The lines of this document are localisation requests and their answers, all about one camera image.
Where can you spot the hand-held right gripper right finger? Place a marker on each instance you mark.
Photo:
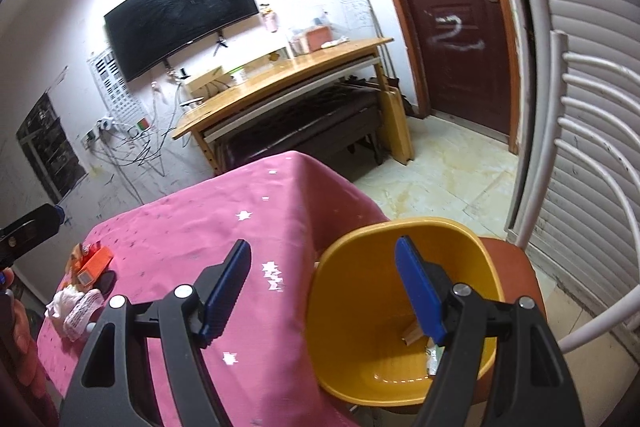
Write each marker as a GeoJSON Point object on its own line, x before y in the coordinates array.
{"type": "Point", "coordinates": [417, 292]}

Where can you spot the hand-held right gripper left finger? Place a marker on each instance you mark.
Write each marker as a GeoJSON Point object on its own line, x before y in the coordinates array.
{"type": "Point", "coordinates": [227, 297]}

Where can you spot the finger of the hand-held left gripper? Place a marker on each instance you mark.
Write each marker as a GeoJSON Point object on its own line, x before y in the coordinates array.
{"type": "Point", "coordinates": [30, 227]}
{"type": "Point", "coordinates": [2, 278]}

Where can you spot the yellow chair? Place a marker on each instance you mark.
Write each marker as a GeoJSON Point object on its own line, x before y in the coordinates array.
{"type": "Point", "coordinates": [350, 307]}

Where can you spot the orange packet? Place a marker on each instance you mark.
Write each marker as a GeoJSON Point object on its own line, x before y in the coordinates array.
{"type": "Point", "coordinates": [96, 264]}

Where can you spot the person's left hand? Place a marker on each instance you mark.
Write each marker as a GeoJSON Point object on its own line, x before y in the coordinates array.
{"type": "Point", "coordinates": [25, 342]}

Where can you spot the brown cardboard scrap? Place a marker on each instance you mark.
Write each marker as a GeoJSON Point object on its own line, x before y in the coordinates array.
{"type": "Point", "coordinates": [413, 335]}

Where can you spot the yellow orange snack wrapper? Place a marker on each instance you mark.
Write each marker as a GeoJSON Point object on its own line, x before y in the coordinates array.
{"type": "Point", "coordinates": [77, 254]}

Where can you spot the white green wrapper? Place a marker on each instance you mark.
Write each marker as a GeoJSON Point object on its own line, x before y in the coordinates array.
{"type": "Point", "coordinates": [433, 357]}

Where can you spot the white crumpled wrapper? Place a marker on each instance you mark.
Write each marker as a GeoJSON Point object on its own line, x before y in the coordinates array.
{"type": "Point", "coordinates": [75, 309]}

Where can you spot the pink star-print tablecloth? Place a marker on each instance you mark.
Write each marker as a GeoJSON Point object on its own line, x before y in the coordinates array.
{"type": "Point", "coordinates": [200, 217]}

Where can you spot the small black item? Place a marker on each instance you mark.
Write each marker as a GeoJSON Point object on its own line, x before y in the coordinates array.
{"type": "Point", "coordinates": [106, 283]}

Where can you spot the white power strip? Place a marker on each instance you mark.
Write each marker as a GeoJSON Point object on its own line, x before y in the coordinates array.
{"type": "Point", "coordinates": [106, 124]}

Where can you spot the dark brown bench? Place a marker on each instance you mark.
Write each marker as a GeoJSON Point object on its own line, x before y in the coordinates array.
{"type": "Point", "coordinates": [300, 117]}

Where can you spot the cardboard box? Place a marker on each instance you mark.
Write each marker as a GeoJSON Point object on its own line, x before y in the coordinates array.
{"type": "Point", "coordinates": [205, 79]}

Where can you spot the wooden desk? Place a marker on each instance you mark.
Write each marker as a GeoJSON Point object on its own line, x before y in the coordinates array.
{"type": "Point", "coordinates": [280, 74]}

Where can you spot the clear plastic container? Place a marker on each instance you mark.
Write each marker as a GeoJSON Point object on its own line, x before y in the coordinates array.
{"type": "Point", "coordinates": [296, 43]}

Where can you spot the orange box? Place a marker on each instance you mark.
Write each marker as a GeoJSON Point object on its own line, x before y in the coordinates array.
{"type": "Point", "coordinates": [319, 39]}

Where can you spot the pink bottle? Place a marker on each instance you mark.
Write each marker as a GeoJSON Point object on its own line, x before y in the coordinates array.
{"type": "Point", "coordinates": [271, 21]}

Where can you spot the dark wall poster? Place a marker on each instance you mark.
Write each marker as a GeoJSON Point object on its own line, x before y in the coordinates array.
{"type": "Point", "coordinates": [47, 147]}

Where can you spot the red green wall sticker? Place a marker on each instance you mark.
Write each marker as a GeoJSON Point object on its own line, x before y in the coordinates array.
{"type": "Point", "coordinates": [142, 125]}

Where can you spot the white wall grid rack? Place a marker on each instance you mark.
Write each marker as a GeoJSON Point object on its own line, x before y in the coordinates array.
{"type": "Point", "coordinates": [117, 89]}

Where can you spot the black wall television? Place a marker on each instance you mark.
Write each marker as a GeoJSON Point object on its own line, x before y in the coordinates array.
{"type": "Point", "coordinates": [180, 17]}

